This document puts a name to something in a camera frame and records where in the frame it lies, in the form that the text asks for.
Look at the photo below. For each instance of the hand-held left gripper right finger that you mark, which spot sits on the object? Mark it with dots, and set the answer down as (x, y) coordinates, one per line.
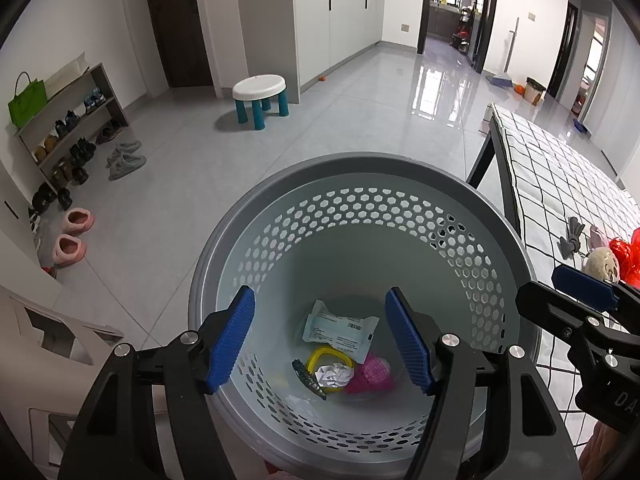
(407, 345)

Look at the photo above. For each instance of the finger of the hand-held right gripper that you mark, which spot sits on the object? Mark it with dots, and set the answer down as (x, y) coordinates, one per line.
(582, 282)
(555, 310)

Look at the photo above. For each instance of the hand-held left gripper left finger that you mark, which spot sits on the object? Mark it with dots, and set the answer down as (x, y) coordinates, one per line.
(230, 345)

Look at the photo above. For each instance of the pink mesh ball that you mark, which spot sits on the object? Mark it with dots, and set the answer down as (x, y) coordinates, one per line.
(372, 370)

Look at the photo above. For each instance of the white and blue wipes packet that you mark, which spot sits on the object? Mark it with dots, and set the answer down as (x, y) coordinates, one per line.
(340, 327)

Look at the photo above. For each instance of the white paper ball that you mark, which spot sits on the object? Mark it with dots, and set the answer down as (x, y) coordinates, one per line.
(332, 376)

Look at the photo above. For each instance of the grey perforated plastic basket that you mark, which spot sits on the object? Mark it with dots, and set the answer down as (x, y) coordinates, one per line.
(350, 240)

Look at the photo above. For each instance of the person's right hand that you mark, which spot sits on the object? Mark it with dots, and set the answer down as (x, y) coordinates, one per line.
(602, 452)

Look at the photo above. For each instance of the grey shark toy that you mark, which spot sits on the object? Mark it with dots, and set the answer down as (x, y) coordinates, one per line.
(567, 245)

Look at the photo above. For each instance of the crumpled shiny red wrapper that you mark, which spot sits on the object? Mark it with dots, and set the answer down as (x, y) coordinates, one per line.
(622, 255)

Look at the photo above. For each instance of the red plastic bag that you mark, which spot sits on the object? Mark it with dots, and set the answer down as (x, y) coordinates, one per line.
(636, 237)

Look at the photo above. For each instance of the table with checked cloth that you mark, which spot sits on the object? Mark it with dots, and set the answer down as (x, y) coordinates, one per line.
(550, 170)

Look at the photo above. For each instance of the blue floor dustpan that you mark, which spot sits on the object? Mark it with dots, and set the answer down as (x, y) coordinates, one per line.
(581, 127)

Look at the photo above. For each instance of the pink fluffy slipper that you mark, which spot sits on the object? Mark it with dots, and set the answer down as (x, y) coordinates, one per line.
(69, 250)
(79, 221)

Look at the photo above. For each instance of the wicker waste bin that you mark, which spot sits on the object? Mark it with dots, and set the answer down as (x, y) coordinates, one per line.
(534, 92)

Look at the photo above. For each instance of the broom with grey dustpan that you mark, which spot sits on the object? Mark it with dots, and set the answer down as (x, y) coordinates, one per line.
(500, 80)

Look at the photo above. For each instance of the row of assorted shoes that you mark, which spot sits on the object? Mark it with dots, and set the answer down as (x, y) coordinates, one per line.
(75, 152)

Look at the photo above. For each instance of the white stool with teal legs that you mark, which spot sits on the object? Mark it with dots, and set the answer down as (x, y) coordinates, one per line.
(257, 87)

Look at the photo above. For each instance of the grey shoe rack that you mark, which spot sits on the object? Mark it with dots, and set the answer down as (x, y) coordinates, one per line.
(102, 80)

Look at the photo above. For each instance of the green handbag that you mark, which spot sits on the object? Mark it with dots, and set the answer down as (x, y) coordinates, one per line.
(27, 102)

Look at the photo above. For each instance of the white cardboard sheet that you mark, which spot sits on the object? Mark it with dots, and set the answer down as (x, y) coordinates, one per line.
(65, 75)

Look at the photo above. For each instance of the dark wooden door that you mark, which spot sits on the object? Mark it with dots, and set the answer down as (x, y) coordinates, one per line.
(175, 25)

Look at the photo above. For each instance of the white floor cabinet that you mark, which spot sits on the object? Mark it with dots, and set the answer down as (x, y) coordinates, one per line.
(320, 25)

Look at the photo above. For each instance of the black metal table frame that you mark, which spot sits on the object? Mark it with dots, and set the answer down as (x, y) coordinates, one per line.
(481, 159)

